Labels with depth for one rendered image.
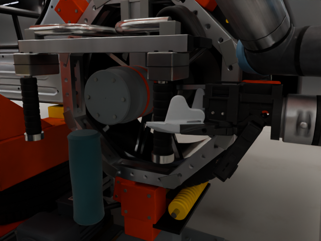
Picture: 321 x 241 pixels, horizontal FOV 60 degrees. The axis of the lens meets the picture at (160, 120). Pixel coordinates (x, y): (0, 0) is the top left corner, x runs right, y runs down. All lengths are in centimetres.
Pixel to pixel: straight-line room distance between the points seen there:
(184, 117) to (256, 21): 17
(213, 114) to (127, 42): 22
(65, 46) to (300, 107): 47
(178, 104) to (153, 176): 41
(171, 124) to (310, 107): 20
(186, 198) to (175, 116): 45
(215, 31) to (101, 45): 27
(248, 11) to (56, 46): 42
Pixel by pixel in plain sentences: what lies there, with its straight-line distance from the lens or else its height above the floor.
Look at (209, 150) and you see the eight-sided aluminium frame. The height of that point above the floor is 71.
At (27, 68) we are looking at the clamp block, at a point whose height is 92.
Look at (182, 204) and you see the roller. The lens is 83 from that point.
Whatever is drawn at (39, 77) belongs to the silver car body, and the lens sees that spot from 132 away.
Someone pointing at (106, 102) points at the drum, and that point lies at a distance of 65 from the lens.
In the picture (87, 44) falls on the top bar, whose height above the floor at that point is 97.
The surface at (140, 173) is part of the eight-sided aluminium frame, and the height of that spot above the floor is 61.
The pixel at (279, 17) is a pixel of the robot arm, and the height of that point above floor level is 99.
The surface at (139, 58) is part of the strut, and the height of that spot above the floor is 94.
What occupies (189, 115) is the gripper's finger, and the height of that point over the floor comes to 85.
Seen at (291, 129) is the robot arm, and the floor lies 84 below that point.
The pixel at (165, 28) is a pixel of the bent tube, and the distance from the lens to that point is 52.
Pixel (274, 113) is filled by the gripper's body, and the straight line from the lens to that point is 44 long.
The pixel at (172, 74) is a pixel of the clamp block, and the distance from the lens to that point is 48.
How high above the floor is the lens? 94
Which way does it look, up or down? 13 degrees down
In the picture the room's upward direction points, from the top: straight up
